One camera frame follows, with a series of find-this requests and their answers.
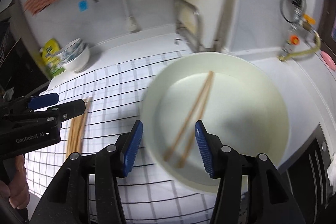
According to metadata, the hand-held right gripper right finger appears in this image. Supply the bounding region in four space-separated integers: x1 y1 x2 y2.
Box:
195 120 307 224

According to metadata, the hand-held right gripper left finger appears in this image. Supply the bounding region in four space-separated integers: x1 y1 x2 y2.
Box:
29 120 143 224

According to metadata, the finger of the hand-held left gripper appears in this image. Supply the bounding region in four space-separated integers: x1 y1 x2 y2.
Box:
46 99 87 122
0 93 59 115

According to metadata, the wooden chopstick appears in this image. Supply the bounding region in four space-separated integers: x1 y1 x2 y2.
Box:
69 98 90 159
176 72 215 169
73 97 93 155
66 98 87 159
163 71 214 161

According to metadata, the cream plate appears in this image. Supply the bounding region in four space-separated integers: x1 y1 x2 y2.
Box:
139 52 293 195

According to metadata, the person's left hand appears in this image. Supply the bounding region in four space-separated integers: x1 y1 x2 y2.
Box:
9 154 30 210

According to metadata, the black gas stove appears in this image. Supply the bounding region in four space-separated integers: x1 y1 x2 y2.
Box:
0 22 50 100

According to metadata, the white black-checked cloth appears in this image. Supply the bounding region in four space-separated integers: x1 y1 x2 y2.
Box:
25 49 250 224

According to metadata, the yellow green detergent pouch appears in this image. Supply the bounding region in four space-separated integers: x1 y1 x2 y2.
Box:
39 38 66 78

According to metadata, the white ceramic bowl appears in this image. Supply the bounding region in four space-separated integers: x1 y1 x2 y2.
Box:
63 44 90 73

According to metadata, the blue patterned bowl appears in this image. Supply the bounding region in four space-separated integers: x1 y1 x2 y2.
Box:
62 40 89 64
56 38 84 64

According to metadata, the black appliance with slots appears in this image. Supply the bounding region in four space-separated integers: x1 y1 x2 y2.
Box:
286 123 336 224

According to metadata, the metal rack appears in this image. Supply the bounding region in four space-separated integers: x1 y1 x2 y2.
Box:
174 0 205 52

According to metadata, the white rag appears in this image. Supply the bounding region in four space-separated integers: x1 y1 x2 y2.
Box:
327 153 336 189

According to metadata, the pale cutting board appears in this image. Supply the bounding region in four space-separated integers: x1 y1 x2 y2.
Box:
180 2 198 33

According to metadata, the pink plastic object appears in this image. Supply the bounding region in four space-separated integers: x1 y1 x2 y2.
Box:
321 51 336 70

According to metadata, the metal gas valve assembly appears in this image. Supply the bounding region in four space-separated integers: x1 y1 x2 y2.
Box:
280 0 316 56

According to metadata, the yellow gas hose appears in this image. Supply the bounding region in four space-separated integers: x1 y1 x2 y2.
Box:
278 30 321 62

